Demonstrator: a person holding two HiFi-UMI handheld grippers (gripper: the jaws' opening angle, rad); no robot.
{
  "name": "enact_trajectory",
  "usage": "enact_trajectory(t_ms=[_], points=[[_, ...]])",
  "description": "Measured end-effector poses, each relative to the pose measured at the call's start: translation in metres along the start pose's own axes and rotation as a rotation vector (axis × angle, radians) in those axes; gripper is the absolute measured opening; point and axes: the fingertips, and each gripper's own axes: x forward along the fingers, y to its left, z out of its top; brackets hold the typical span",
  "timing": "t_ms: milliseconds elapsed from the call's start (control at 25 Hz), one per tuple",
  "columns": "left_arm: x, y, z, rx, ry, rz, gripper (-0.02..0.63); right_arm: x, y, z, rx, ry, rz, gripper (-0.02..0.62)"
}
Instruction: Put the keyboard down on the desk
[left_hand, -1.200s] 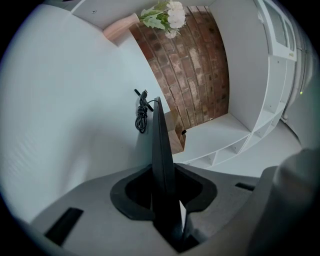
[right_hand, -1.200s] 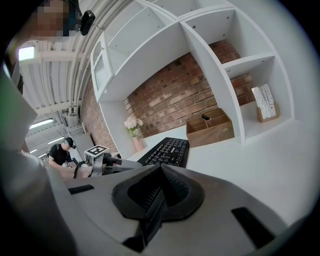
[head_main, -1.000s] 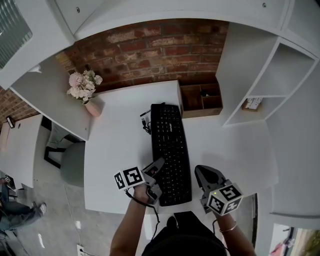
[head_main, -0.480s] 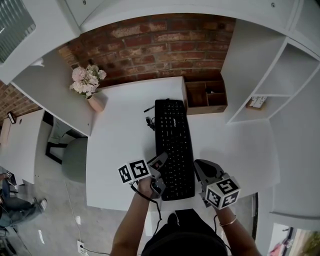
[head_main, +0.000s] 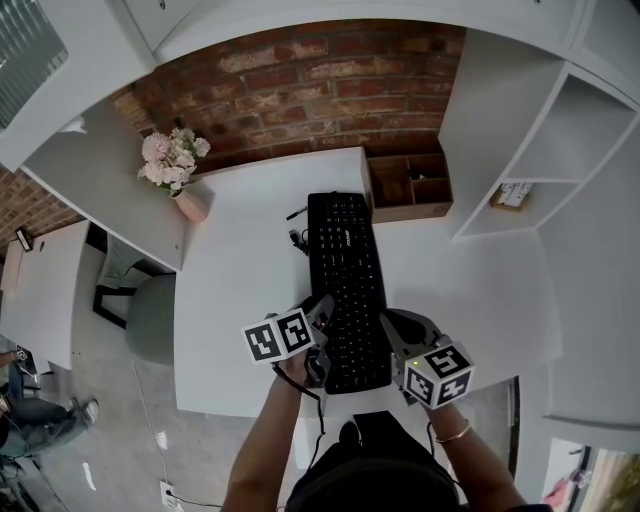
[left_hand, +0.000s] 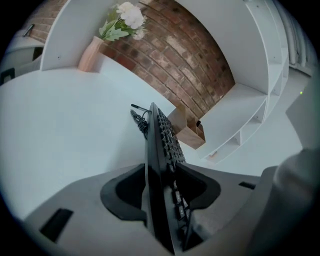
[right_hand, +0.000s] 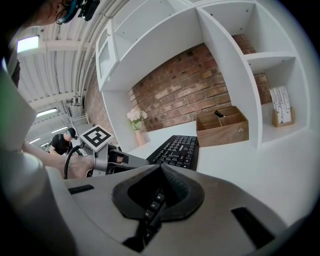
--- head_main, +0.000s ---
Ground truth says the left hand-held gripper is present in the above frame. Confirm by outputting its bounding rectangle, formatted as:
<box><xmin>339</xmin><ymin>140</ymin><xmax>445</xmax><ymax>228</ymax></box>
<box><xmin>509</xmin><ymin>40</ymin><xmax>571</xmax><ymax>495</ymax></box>
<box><xmin>241</xmin><ymin>293</ymin><xmax>337</xmax><ymax>392</ymax></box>

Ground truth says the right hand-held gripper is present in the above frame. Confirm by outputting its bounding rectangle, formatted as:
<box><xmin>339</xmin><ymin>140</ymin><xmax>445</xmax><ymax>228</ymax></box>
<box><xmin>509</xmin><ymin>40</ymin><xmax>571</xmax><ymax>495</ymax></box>
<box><xmin>377</xmin><ymin>308</ymin><xmax>476</xmax><ymax>412</ymax></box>

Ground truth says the black keyboard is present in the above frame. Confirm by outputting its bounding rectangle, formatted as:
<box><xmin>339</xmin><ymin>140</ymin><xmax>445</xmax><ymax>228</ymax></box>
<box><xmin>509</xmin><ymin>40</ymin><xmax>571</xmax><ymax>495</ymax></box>
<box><xmin>306</xmin><ymin>191</ymin><xmax>394</xmax><ymax>396</ymax></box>

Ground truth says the person's left forearm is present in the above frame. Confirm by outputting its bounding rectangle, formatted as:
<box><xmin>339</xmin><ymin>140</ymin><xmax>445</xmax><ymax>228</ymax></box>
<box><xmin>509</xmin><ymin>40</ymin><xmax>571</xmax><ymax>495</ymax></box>
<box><xmin>227</xmin><ymin>372</ymin><xmax>307</xmax><ymax>512</ymax></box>

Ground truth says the person's right forearm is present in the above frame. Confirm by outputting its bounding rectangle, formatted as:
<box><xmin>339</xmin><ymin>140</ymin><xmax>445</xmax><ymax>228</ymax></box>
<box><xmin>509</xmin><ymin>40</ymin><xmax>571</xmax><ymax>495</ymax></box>
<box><xmin>427</xmin><ymin>399</ymin><xmax>532</xmax><ymax>512</ymax></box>

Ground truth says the white desk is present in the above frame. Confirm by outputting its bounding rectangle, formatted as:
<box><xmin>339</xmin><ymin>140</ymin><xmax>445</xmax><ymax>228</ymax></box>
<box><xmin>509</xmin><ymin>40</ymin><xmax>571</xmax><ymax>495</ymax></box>
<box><xmin>172</xmin><ymin>145</ymin><xmax>564</xmax><ymax>419</ymax></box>

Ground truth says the wooden desk organizer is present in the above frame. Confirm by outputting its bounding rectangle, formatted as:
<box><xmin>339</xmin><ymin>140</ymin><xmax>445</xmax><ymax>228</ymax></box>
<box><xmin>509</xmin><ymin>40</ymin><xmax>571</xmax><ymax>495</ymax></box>
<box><xmin>363</xmin><ymin>144</ymin><xmax>454</xmax><ymax>225</ymax></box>

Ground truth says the person's left hand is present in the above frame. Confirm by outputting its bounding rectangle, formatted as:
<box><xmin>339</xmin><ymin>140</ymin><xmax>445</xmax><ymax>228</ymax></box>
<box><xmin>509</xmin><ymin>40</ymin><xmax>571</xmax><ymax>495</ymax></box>
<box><xmin>274</xmin><ymin>348</ymin><xmax>312</xmax><ymax>390</ymax></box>

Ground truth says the person's black clothing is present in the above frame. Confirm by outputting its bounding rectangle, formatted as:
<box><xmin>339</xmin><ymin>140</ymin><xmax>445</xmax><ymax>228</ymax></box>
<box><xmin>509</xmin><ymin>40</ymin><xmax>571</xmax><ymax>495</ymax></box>
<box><xmin>283</xmin><ymin>410</ymin><xmax>472</xmax><ymax>512</ymax></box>

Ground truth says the pink vase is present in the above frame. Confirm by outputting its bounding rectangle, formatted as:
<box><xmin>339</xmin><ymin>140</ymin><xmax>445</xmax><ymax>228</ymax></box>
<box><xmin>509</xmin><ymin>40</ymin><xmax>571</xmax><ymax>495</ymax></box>
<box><xmin>169</xmin><ymin>180</ymin><xmax>211</xmax><ymax>224</ymax></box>

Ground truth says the green round chair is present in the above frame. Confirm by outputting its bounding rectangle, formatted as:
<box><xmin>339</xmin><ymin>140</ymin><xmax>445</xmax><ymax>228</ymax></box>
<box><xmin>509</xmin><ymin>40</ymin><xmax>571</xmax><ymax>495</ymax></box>
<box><xmin>124</xmin><ymin>273</ymin><xmax>177</xmax><ymax>367</ymax></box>

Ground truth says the small cardboard box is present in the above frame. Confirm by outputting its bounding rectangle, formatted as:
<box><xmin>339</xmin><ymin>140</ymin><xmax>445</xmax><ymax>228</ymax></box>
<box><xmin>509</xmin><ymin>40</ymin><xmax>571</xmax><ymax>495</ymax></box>
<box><xmin>489</xmin><ymin>181</ymin><xmax>534</xmax><ymax>213</ymax></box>

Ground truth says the pink flower bouquet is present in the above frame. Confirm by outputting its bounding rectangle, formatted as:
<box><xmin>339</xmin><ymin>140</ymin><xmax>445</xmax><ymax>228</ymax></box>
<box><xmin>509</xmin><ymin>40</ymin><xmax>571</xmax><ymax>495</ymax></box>
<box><xmin>137</xmin><ymin>127</ymin><xmax>212</xmax><ymax>199</ymax></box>

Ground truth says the white shelf unit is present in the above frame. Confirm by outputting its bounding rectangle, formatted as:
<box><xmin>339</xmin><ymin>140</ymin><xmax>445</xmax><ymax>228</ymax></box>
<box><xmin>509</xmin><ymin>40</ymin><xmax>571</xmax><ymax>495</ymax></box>
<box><xmin>436</xmin><ymin>27</ymin><xmax>640</xmax><ymax>242</ymax></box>

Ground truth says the white low table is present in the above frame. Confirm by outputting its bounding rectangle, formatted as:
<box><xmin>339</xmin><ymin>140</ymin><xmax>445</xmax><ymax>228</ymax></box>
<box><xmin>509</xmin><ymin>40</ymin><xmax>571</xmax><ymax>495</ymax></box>
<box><xmin>0</xmin><ymin>219</ymin><xmax>92</xmax><ymax>372</ymax></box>

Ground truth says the window blind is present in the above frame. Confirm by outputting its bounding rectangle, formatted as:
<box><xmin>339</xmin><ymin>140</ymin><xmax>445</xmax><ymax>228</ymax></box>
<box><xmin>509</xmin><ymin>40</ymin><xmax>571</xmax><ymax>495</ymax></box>
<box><xmin>0</xmin><ymin>0</ymin><xmax>69</xmax><ymax>130</ymax></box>

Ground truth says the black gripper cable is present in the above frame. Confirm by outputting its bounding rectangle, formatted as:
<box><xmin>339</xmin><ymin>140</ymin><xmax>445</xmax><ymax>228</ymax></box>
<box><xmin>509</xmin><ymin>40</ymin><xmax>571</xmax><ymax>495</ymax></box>
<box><xmin>271</xmin><ymin>363</ymin><xmax>328</xmax><ymax>470</ymax></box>

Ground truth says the gold bracelet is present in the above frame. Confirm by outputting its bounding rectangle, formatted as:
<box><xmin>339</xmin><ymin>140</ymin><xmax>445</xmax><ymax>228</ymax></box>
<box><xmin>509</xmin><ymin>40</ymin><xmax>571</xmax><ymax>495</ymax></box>
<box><xmin>434</xmin><ymin>418</ymin><xmax>473</xmax><ymax>445</ymax></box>

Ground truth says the white floor cable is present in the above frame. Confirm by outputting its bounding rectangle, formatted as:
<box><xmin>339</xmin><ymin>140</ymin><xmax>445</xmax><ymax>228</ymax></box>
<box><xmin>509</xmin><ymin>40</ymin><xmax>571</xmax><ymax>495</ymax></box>
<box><xmin>131</xmin><ymin>359</ymin><xmax>171</xmax><ymax>485</ymax></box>

